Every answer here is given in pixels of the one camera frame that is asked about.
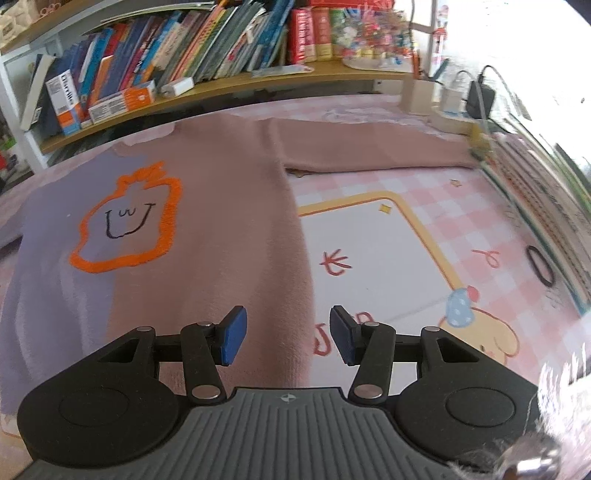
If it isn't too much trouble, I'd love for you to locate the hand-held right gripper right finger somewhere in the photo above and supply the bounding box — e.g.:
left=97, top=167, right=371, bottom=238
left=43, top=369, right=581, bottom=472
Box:
left=329, top=305, right=483, bottom=401

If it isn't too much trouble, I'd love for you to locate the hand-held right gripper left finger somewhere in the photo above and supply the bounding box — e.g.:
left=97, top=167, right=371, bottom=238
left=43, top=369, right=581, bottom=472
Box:
left=92, top=305, right=247, bottom=401

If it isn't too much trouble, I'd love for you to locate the pink and purple sweater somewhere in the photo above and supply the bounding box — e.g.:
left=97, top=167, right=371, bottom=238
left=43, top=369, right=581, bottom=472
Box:
left=0, top=113, right=483, bottom=402

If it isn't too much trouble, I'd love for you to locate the pink checked cartoon table mat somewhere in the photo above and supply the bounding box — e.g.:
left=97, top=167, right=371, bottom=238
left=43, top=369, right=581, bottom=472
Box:
left=0, top=92, right=591, bottom=462

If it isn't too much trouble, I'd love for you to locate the person's fluffy white garment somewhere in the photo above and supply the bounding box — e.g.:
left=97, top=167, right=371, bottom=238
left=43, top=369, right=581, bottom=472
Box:
left=445, top=314, right=591, bottom=480

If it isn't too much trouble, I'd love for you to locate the white power strip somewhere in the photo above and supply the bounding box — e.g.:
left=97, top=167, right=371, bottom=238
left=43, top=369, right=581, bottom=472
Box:
left=430, top=107, right=482, bottom=136

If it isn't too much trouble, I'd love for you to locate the stack of striped books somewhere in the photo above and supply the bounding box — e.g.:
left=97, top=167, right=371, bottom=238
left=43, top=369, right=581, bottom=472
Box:
left=478, top=117, right=591, bottom=317

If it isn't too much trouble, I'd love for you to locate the white wooden bookshelf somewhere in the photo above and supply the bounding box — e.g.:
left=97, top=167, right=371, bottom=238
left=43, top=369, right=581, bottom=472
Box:
left=0, top=0, right=462, bottom=174

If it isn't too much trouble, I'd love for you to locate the white charger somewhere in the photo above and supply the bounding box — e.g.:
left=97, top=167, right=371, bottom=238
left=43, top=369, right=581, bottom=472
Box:
left=161, top=77, right=195, bottom=97

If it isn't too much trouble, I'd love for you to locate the flat white and orange box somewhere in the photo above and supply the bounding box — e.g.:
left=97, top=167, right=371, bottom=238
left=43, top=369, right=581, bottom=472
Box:
left=87, top=80, right=158, bottom=124

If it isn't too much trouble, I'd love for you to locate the white power adapter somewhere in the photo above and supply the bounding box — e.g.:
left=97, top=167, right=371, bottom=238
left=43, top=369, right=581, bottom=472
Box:
left=438, top=71, right=472, bottom=114

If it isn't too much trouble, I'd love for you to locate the flat clear plastic packet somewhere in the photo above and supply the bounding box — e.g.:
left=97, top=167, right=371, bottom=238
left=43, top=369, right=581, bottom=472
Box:
left=250, top=64, right=315, bottom=78

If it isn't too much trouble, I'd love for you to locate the black power adapter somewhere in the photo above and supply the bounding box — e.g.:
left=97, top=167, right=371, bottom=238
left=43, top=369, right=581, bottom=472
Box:
left=464, top=66, right=496, bottom=121

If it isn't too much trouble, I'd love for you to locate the tall white and orange box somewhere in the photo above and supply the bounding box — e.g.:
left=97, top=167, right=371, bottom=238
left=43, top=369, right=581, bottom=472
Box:
left=45, top=69, right=85, bottom=136

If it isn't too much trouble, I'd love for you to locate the row of colourful books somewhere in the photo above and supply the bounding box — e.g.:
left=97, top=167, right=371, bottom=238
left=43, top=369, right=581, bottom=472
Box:
left=28, top=0, right=335, bottom=134

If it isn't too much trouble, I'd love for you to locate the colourful candy decoration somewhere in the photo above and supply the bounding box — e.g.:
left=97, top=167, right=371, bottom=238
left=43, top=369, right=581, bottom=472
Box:
left=331, top=4, right=419, bottom=71

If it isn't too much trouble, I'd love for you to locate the thick white paperback book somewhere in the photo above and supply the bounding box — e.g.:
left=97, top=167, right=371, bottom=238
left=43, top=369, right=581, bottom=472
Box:
left=20, top=54, right=57, bottom=132

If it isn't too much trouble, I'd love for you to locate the black hair tie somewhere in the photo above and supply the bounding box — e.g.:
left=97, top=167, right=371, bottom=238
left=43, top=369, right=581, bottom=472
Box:
left=526, top=246, right=556, bottom=288

